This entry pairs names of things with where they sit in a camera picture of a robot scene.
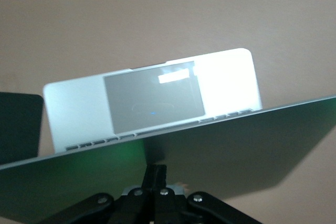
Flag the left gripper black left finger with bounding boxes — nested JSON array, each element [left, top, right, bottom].
[[111, 165, 156, 224]]

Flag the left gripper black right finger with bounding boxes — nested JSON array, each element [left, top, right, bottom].
[[153, 165, 184, 224]]

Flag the silver laptop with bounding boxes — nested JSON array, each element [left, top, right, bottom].
[[0, 48, 336, 224]]

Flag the black mouse pad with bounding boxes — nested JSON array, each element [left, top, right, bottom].
[[0, 91, 44, 166]]

